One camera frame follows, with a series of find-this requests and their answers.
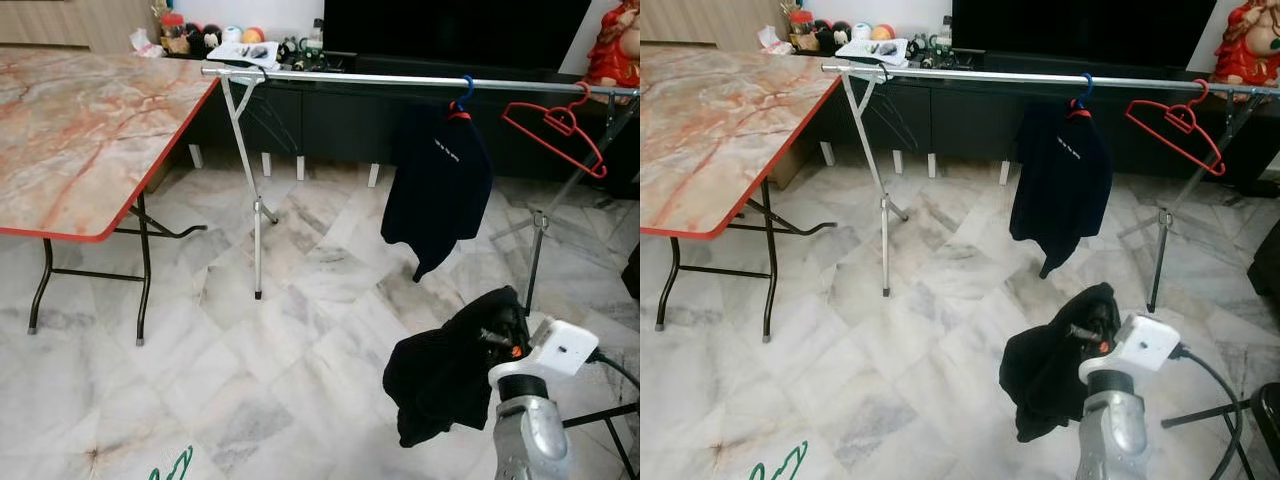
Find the black shirt with red stripe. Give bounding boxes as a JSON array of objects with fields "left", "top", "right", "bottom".
[
  {"left": 998, "top": 282, "right": 1123, "bottom": 443},
  {"left": 382, "top": 286, "right": 531, "bottom": 448}
]

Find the red plastic hanger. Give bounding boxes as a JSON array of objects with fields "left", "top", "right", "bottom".
[
  {"left": 1125, "top": 78, "right": 1227, "bottom": 177},
  {"left": 502, "top": 82, "right": 608, "bottom": 180}
]

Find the blue plastic hanger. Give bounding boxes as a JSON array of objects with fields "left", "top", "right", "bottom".
[
  {"left": 450, "top": 74, "right": 477, "bottom": 121},
  {"left": 1068, "top": 72, "right": 1096, "bottom": 119}
]

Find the navy blue shirt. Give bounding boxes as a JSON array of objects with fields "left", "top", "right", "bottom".
[
  {"left": 380, "top": 100, "right": 494, "bottom": 283},
  {"left": 1008, "top": 100, "right": 1114, "bottom": 279}
]

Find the black TV console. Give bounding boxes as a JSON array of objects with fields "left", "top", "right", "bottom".
[
  {"left": 185, "top": 50, "right": 640, "bottom": 196},
  {"left": 805, "top": 48, "right": 1280, "bottom": 191}
]

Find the silver metal clothes rack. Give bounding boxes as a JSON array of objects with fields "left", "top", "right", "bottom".
[
  {"left": 822, "top": 64, "right": 1280, "bottom": 316},
  {"left": 202, "top": 66, "right": 640, "bottom": 316}
]

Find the marble pattern folding table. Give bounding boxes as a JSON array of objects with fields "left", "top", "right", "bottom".
[
  {"left": 640, "top": 45, "right": 841, "bottom": 343},
  {"left": 0, "top": 48, "right": 219, "bottom": 346}
]

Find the black television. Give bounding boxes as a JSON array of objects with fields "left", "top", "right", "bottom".
[
  {"left": 322, "top": 0, "right": 593, "bottom": 69},
  {"left": 950, "top": 0, "right": 1218, "bottom": 69}
]

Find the red fortune god statue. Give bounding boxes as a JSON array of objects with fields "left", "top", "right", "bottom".
[
  {"left": 585, "top": 0, "right": 640, "bottom": 89},
  {"left": 1210, "top": 0, "right": 1280, "bottom": 89}
]

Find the stack of white papers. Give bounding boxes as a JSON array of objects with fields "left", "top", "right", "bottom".
[
  {"left": 835, "top": 38, "right": 909, "bottom": 67},
  {"left": 207, "top": 40, "right": 281, "bottom": 69}
]

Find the light wooden sideboard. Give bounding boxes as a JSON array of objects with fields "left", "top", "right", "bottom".
[
  {"left": 640, "top": 0, "right": 786, "bottom": 51},
  {"left": 0, "top": 0, "right": 161, "bottom": 53}
]

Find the jar with red lid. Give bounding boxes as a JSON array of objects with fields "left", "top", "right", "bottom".
[
  {"left": 788, "top": 8, "right": 818, "bottom": 51},
  {"left": 160, "top": 10, "right": 191, "bottom": 54}
]

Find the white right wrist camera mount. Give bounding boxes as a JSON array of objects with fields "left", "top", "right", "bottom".
[
  {"left": 1078, "top": 313, "right": 1183, "bottom": 386},
  {"left": 488, "top": 318, "right": 599, "bottom": 393}
]

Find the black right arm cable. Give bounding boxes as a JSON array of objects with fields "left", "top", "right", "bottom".
[
  {"left": 1170, "top": 343, "right": 1246, "bottom": 480},
  {"left": 585, "top": 347, "right": 640, "bottom": 391}
]

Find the thin black wire hanger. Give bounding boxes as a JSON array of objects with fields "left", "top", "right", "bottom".
[
  {"left": 862, "top": 64, "right": 923, "bottom": 151},
  {"left": 240, "top": 66, "right": 301, "bottom": 153}
]

